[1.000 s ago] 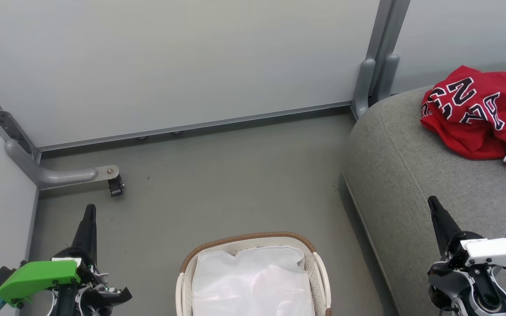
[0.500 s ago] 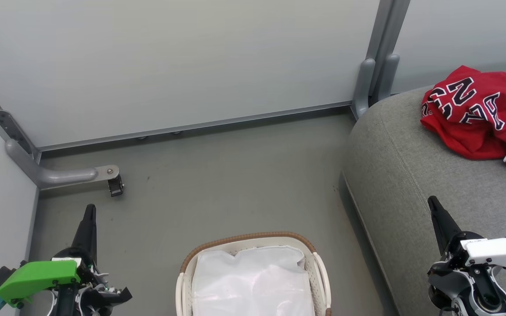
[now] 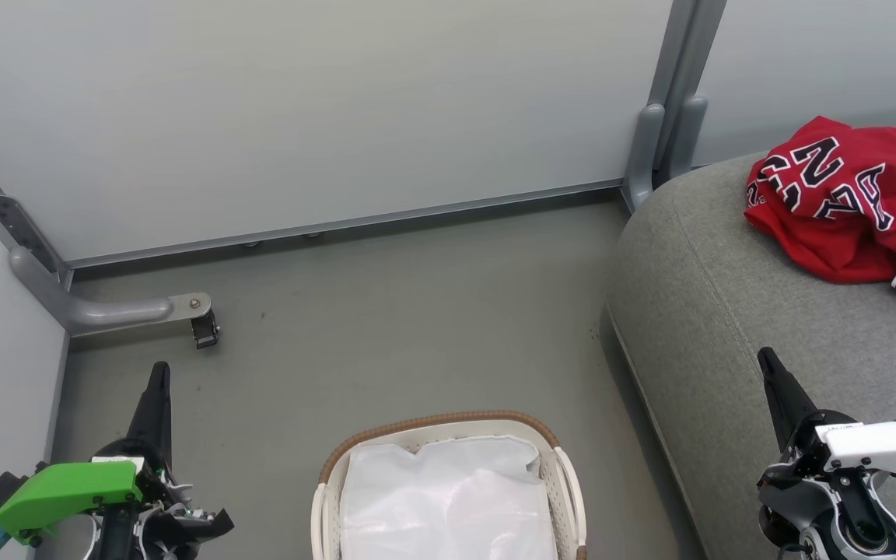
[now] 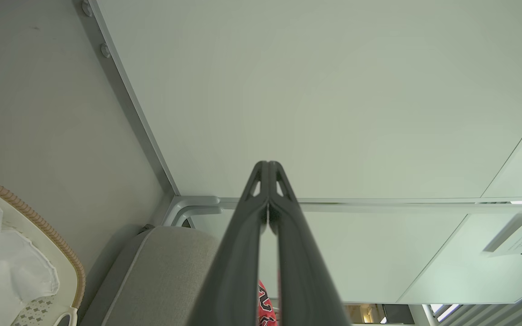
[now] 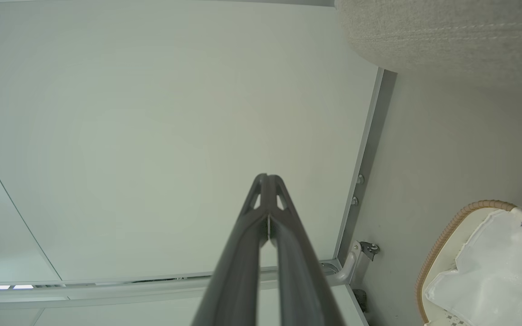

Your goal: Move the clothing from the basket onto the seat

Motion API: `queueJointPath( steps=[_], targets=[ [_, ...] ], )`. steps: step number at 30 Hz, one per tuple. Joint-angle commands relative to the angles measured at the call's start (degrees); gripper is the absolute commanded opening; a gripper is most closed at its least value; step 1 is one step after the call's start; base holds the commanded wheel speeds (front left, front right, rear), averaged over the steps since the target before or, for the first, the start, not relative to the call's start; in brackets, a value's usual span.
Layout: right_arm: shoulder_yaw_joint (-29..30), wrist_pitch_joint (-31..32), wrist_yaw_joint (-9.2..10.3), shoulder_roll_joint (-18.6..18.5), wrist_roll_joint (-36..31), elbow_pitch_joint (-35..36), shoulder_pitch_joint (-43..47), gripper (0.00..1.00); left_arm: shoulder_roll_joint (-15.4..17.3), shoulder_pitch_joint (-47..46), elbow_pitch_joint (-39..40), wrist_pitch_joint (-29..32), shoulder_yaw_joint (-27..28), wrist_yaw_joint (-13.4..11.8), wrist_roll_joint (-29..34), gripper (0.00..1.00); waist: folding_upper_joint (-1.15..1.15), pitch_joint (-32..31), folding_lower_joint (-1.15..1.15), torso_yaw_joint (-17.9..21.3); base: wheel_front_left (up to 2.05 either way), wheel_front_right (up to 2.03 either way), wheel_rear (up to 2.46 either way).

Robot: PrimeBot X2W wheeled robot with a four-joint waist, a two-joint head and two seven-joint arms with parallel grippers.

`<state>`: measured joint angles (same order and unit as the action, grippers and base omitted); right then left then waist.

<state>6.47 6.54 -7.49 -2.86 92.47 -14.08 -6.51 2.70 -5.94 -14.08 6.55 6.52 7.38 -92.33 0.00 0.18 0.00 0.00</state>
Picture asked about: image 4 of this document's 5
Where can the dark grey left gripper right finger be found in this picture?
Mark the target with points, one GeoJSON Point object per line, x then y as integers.
{"type": "Point", "coordinates": [302, 253]}

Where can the red basketball jersey white lining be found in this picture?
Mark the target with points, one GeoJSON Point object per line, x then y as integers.
{"type": "Point", "coordinates": [265, 310]}

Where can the white laundry basket tan rim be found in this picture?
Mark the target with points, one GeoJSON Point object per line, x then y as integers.
{"type": "Point", "coordinates": [64, 262]}

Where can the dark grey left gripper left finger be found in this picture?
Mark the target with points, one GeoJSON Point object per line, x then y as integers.
{"type": "Point", "coordinates": [238, 253]}

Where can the grey slatted window blind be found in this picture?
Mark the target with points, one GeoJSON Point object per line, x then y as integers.
{"type": "Point", "coordinates": [505, 312]}

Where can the grey fabric sofa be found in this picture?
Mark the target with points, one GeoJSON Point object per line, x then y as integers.
{"type": "Point", "coordinates": [161, 280]}

